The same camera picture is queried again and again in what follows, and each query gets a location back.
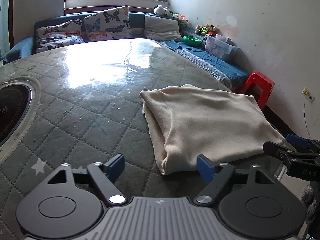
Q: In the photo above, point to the panda plush toy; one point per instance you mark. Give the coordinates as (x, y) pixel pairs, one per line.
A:
(159, 10)

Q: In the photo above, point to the clear plastic storage box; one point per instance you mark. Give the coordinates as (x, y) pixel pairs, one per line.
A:
(220, 49)

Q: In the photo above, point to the green plastic bowl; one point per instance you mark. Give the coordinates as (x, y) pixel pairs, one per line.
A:
(192, 41)

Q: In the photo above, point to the small butterfly cushion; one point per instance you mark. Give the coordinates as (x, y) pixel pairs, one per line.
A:
(56, 36)

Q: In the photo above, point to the brown plush toys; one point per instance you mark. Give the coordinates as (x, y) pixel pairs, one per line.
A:
(208, 29)

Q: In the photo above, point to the black round induction cooktop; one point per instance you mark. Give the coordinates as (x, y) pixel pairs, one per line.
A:
(20, 98)

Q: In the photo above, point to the large butterfly cushion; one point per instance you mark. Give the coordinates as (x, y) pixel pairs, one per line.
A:
(111, 24)

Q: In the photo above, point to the white wall socket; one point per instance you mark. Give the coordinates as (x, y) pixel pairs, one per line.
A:
(307, 94)

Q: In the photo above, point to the cream beige garment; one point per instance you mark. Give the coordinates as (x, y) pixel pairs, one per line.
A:
(187, 121)

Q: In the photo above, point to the grey plain cushion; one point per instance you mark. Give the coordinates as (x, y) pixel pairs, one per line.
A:
(161, 29)

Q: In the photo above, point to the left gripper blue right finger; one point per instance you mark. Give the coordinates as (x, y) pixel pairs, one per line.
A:
(206, 168)

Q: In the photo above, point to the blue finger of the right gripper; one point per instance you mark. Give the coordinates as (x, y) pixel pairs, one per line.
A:
(297, 141)

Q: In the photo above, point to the colourful toys on sofa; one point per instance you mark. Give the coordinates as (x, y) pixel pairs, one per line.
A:
(180, 17)

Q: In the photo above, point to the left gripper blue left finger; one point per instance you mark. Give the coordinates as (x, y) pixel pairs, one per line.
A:
(114, 167)

